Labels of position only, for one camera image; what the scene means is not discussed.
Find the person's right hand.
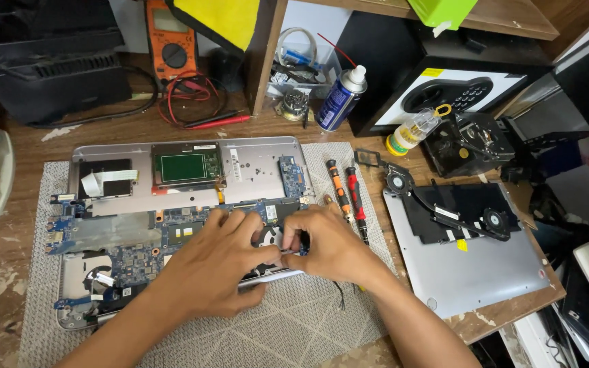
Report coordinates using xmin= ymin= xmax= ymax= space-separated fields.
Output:
xmin=280 ymin=202 xmax=403 ymax=293

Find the person's left hand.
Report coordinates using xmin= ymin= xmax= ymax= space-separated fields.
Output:
xmin=156 ymin=207 xmax=282 ymax=321

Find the red black screwdriver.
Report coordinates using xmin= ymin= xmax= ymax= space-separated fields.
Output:
xmin=345 ymin=166 xmax=371 ymax=246

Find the orange black screwdriver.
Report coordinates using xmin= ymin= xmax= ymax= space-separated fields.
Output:
xmin=324 ymin=159 xmax=355 ymax=224

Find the blue laptop motherboard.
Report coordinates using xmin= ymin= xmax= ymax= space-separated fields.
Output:
xmin=45 ymin=196 xmax=312 ymax=313

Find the small blue daughter board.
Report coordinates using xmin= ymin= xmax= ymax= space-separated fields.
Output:
xmin=278 ymin=155 xmax=307 ymax=199

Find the grey woven work mat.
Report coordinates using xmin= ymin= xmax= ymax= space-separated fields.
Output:
xmin=17 ymin=141 xmax=398 ymax=368

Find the green touchpad circuit board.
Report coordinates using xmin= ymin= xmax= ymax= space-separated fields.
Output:
xmin=151 ymin=141 xmax=227 ymax=194

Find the silver open laptop chassis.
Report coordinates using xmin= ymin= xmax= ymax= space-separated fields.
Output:
xmin=57 ymin=136 xmax=319 ymax=331

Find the black dual fan heatpipe assembly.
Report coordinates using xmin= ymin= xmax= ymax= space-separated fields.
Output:
xmin=354 ymin=149 xmax=513 ymax=242

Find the silver laptop bottom cover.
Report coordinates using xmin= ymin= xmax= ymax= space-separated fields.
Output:
xmin=382 ymin=181 xmax=552 ymax=321

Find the clear bottle with yellow base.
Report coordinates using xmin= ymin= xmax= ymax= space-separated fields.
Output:
xmin=385 ymin=104 xmax=453 ymax=157

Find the red multimeter test lead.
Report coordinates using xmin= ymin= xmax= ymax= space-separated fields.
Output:
xmin=164 ymin=71 xmax=252 ymax=132

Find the blue spray can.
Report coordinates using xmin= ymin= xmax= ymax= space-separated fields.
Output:
xmin=316 ymin=33 xmax=369 ymax=133

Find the small metal motor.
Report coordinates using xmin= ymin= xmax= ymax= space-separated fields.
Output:
xmin=275 ymin=89 xmax=312 ymax=124

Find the black multimeter test lead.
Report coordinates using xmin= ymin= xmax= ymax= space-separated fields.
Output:
xmin=157 ymin=77 xmax=245 ymax=129

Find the black metal mechanism block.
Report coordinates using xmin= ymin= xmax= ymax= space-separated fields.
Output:
xmin=422 ymin=112 xmax=516 ymax=179

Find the clear container of small parts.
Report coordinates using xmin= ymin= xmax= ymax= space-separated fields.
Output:
xmin=266 ymin=27 xmax=342 ymax=101

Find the black safe with keypad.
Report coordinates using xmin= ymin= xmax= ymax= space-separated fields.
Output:
xmin=335 ymin=10 xmax=554 ymax=138

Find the wooden shelf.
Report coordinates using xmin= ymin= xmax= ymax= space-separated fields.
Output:
xmin=245 ymin=0 xmax=560 ymax=117

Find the orange multimeter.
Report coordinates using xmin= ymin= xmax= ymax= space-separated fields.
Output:
xmin=145 ymin=0 xmax=199 ymax=83

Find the heap of laptops and parts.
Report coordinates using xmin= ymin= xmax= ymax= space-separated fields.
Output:
xmin=471 ymin=117 xmax=589 ymax=368

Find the yellow cloth with black edge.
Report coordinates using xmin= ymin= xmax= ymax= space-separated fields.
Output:
xmin=165 ymin=0 xmax=261 ymax=55

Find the green plastic box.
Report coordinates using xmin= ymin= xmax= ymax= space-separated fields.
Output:
xmin=407 ymin=0 xmax=479 ymax=31

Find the black printer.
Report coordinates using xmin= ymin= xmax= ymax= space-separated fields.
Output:
xmin=0 ymin=0 xmax=133 ymax=126

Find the thin black wire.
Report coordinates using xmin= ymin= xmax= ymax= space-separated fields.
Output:
xmin=332 ymin=280 xmax=347 ymax=312

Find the white flat ribbon cable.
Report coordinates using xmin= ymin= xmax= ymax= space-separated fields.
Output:
xmin=80 ymin=169 xmax=140 ymax=198

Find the black power cable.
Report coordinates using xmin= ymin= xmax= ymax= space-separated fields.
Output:
xmin=28 ymin=65 xmax=160 ymax=129

